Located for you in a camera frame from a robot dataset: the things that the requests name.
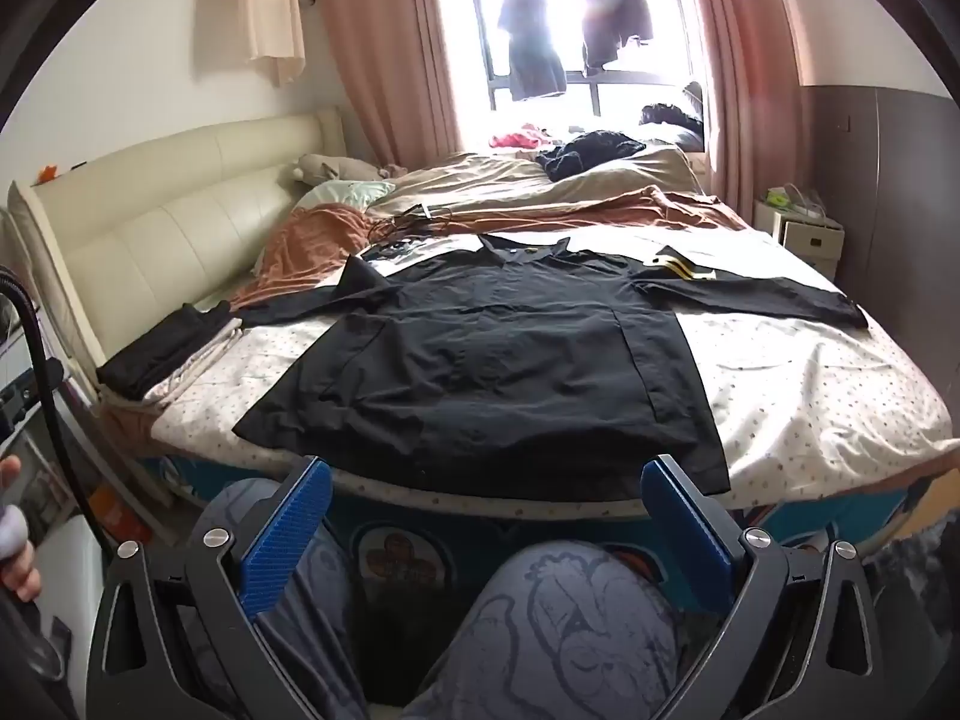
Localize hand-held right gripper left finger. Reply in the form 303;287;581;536
86;456;335;720

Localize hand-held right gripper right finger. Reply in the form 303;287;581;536
641;454;901;720

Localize black long-sleeved shirt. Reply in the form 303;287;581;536
232;234;871;500

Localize black clothes pile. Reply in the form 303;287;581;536
536;131;646;182

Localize red clothes pile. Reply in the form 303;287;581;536
489;124;552;151

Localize person's left hand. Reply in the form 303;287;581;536
0;456;42;602

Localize blue cartoon printed mattress cover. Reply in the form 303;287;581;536
146;435;960;616

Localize person's right leg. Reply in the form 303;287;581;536
401;540;687;720

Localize white dotted bedsheet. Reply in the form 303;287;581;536
146;229;960;511

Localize folded beige garment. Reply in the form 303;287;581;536
142;315;245;407

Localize white bedside cabinet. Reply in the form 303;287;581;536
22;420;151;698

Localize folded black garment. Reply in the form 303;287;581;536
96;302;233;400

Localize orange-brown blanket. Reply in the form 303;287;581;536
232;187;751;308

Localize white nightstand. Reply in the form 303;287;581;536
754;195;845;278

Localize cream leather bed headboard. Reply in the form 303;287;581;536
7;111;342;398

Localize light green pillow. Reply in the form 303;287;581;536
296;180;395;211

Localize beige plush toy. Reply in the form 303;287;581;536
292;154;406;185

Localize beige duvet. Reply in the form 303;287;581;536
367;144;706;222

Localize dark fabric bundle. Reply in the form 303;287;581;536
637;82;706;151

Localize pink curtain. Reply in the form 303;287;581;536
311;0;462;170
675;0;807;222

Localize long hanging dark garment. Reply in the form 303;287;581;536
496;0;567;102

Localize beige air conditioner cloth cover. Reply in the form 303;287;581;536
240;0;307;87

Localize black cable bundle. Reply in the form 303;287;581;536
364;202;451;242

